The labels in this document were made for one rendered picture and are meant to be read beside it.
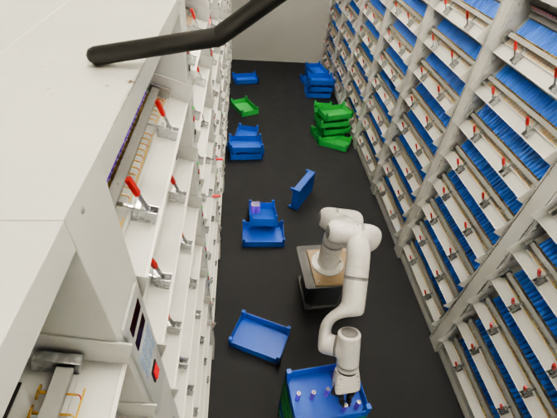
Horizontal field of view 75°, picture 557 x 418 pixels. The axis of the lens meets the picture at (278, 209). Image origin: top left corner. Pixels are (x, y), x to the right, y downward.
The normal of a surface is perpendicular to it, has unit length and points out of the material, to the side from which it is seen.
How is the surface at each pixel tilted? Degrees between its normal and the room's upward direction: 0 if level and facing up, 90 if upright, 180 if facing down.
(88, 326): 90
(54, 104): 0
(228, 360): 0
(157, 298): 18
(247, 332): 0
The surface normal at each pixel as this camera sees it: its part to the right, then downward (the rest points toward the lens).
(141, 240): 0.38, -0.70
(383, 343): 0.07, -0.73
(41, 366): 0.07, 0.68
